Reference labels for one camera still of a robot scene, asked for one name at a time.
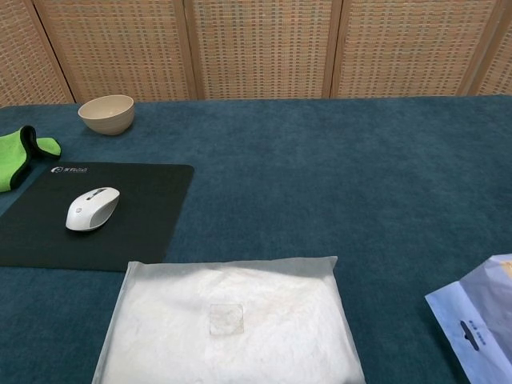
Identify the white computer mouse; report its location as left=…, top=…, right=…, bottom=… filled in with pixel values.
left=65, top=186, right=121, bottom=232

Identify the black mouse pad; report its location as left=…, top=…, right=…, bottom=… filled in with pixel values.
left=0, top=162, right=195, bottom=273

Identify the teal tablecloth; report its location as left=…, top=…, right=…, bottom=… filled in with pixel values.
left=0, top=94, right=512, bottom=384

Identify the translucent bag with white filling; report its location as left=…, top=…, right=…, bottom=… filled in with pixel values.
left=91, top=255, right=367, bottom=384

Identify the wicker folding screen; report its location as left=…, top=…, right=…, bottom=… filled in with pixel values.
left=0, top=0, right=512, bottom=108

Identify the beige bowl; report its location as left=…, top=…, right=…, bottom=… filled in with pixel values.
left=77, top=94, right=135, bottom=136

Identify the green cloth with black trim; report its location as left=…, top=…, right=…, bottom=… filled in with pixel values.
left=0, top=125, right=62, bottom=194

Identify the blue and white pouch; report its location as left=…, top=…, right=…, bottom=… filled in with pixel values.
left=424, top=253, right=512, bottom=384

